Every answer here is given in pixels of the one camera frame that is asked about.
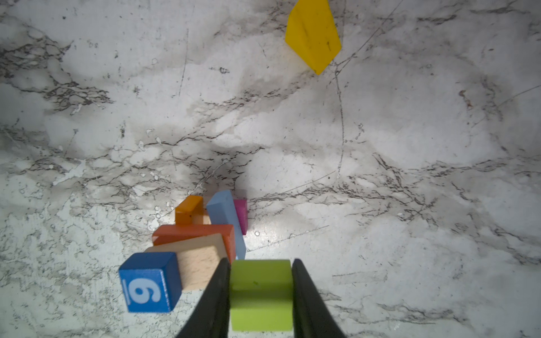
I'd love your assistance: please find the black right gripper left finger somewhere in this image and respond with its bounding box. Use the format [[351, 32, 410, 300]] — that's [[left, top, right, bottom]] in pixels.
[[176, 258, 230, 338]]

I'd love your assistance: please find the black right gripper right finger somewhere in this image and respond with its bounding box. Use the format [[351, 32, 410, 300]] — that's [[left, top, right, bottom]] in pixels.
[[292, 259, 346, 338]]

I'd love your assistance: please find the lime green wooden block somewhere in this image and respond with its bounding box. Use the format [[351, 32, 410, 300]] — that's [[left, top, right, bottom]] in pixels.
[[230, 260, 294, 332]]

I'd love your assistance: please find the long natural wood block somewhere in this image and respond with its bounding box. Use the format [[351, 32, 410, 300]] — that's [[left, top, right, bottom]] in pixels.
[[145, 234, 228, 292]]

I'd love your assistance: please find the blue number cube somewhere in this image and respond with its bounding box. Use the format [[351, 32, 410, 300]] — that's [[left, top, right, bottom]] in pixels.
[[118, 252, 183, 313]]

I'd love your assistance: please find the red wooden block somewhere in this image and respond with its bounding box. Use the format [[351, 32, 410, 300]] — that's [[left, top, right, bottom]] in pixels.
[[152, 225, 244, 262]]

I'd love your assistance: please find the orange wooden block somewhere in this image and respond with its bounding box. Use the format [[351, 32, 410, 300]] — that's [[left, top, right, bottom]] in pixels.
[[175, 195, 204, 225]]

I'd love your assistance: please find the light blue wooden block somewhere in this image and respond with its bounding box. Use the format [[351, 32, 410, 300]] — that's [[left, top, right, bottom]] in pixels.
[[207, 190, 247, 260]]

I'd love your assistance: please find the magenta wooden cube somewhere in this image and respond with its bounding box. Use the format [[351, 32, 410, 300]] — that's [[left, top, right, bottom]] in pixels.
[[234, 199, 248, 235]]

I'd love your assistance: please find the yellow wooden wedge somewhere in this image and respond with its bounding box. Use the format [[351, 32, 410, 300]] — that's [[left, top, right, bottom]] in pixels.
[[285, 0, 342, 75]]

